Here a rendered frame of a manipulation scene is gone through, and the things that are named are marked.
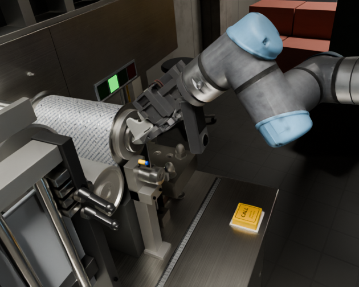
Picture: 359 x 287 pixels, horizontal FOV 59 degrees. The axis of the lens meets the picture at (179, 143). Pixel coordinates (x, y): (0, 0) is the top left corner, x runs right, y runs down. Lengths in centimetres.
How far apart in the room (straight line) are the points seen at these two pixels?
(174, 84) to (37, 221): 31
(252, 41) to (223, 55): 5
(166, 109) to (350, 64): 30
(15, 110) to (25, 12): 51
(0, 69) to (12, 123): 43
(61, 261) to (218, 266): 49
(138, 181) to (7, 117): 36
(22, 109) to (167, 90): 24
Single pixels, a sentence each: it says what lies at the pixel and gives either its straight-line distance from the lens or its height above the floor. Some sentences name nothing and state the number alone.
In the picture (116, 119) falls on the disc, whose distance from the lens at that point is 68.
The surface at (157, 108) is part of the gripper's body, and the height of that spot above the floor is 136.
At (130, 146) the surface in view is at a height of 124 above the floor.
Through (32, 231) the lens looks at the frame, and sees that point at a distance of 44.
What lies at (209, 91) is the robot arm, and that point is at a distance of 53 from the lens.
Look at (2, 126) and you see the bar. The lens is 46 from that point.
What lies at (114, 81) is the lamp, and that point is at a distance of 120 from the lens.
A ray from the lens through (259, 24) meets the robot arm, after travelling 48.
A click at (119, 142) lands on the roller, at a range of 69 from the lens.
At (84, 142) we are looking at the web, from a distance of 75.
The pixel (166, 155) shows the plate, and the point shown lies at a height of 103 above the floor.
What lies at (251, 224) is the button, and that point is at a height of 92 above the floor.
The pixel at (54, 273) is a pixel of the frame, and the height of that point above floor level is 126.
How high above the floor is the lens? 163
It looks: 34 degrees down
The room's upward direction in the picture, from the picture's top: 6 degrees counter-clockwise
